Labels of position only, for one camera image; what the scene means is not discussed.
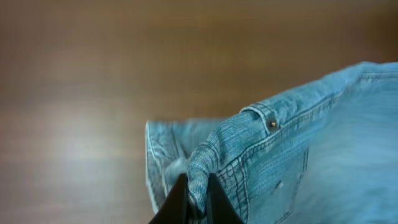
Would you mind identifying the light blue denim shorts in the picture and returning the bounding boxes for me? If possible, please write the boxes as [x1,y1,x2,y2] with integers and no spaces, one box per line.
[146,62,397,223]

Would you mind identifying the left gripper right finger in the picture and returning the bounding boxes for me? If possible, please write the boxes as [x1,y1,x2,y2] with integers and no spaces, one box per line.
[206,173,243,224]

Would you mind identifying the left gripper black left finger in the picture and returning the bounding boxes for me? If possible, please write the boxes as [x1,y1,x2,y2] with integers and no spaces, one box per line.
[149,174,188,224]

